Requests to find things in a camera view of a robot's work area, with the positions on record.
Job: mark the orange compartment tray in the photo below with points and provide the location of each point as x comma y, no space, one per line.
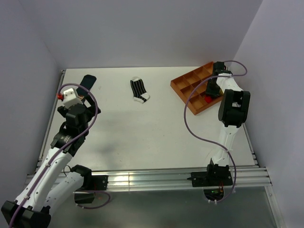
185,87

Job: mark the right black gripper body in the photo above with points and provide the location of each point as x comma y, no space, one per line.
212,89

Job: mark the red Christmas sock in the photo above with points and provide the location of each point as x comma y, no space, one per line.
208,99

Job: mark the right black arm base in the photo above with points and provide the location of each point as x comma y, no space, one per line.
210,179

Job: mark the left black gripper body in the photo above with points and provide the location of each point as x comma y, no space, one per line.
89,114

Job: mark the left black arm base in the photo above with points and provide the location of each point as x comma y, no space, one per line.
93,195

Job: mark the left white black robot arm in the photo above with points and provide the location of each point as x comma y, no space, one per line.
34,206

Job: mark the black white striped sock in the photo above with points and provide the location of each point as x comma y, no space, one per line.
139,92

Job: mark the navy patterned sock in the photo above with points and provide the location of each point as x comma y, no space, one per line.
87,82

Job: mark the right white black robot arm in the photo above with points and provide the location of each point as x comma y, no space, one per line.
232,114

